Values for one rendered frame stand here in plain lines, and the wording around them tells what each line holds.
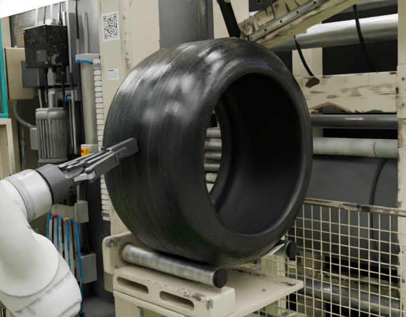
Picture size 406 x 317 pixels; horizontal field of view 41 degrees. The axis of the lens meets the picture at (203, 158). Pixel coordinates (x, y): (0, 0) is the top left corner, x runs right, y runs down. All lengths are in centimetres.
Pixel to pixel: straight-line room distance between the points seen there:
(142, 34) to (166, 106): 44
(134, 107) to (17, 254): 52
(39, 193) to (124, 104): 34
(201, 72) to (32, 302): 59
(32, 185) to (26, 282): 21
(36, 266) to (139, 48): 84
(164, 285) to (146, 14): 73
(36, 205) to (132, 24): 69
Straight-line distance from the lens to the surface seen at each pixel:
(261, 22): 170
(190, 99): 116
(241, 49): 128
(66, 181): 105
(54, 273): 88
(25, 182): 102
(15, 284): 88
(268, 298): 142
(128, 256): 147
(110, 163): 110
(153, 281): 138
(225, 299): 129
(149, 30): 157
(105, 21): 159
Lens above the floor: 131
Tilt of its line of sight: 7 degrees down
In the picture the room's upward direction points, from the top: 2 degrees counter-clockwise
